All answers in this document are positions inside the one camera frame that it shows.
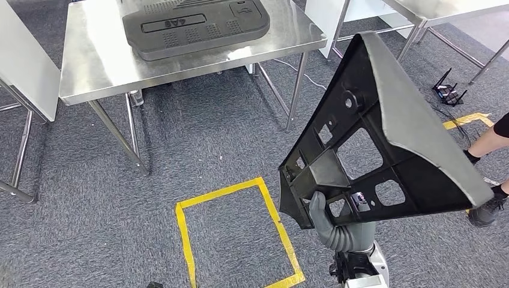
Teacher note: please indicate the stainless steel table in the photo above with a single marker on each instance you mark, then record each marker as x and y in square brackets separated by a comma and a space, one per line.
[457, 8]

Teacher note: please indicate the black triangular plastic panel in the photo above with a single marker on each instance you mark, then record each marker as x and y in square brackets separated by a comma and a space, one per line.
[429, 175]

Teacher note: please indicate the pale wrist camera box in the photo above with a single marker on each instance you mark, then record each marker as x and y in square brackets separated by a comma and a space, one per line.
[366, 283]

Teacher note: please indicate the black wifi router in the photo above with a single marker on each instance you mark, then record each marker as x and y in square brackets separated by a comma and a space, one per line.
[449, 95]

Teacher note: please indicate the large black moulded cover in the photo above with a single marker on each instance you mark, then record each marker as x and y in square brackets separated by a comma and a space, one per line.
[199, 36]

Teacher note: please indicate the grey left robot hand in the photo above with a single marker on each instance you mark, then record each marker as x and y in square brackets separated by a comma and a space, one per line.
[155, 285]

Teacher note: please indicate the yellow floor tape square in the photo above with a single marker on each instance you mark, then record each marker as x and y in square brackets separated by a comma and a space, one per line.
[222, 192]
[465, 119]

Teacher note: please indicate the stainless steel workbench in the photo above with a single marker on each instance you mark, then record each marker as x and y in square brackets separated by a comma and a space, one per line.
[99, 59]

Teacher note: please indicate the person's leg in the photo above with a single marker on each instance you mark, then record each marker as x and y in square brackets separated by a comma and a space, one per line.
[493, 141]
[502, 188]

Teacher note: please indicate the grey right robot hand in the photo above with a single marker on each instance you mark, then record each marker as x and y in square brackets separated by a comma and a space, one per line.
[318, 210]

